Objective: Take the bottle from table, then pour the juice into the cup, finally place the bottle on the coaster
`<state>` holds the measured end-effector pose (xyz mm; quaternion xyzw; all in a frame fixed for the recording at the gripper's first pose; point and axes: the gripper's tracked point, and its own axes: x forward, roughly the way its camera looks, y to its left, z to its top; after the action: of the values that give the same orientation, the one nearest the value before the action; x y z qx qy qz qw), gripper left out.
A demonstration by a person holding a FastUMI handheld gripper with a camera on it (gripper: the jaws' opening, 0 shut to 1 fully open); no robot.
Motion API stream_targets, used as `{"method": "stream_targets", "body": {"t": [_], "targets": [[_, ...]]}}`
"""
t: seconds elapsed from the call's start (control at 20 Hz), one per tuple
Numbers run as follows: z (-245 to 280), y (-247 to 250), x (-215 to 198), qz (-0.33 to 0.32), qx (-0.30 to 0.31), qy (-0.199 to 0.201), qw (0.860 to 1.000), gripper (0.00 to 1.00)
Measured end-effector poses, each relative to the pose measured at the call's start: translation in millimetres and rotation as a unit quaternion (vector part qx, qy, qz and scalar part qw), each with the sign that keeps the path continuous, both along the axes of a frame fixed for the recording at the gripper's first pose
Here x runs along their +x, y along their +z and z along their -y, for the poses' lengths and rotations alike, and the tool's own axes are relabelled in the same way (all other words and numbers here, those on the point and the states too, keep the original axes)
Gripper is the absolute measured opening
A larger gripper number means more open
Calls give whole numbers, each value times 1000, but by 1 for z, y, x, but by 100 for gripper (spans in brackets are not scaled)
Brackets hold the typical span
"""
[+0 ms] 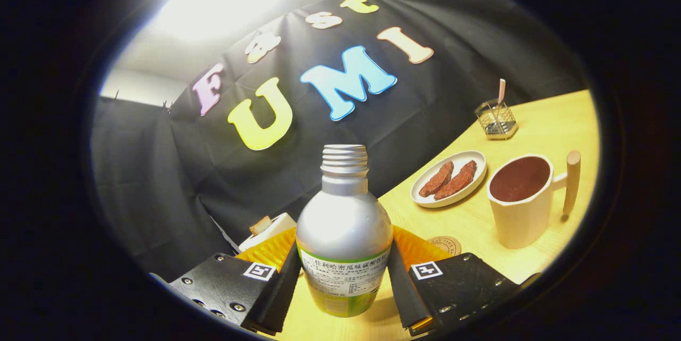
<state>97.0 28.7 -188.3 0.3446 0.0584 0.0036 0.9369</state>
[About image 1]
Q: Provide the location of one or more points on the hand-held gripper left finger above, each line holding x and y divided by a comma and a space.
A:
284, 288

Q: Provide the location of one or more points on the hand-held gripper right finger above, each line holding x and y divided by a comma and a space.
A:
401, 288

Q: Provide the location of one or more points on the round cork coaster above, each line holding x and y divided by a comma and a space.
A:
447, 244

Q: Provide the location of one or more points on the silver juice bottle green label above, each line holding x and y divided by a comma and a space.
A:
343, 213

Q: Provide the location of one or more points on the white toaster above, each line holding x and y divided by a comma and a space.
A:
279, 224

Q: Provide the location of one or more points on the toast slice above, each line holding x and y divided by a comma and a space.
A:
259, 225

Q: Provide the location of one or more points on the brown sausage patty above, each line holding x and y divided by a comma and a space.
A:
457, 181
436, 180

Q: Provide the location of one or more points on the white oval plate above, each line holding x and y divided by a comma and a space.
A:
476, 163

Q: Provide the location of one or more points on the black backdrop cloth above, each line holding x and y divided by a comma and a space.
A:
159, 171

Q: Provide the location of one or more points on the pink straw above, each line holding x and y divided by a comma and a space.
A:
501, 91

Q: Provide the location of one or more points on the light wooden table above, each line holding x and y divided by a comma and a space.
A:
542, 117

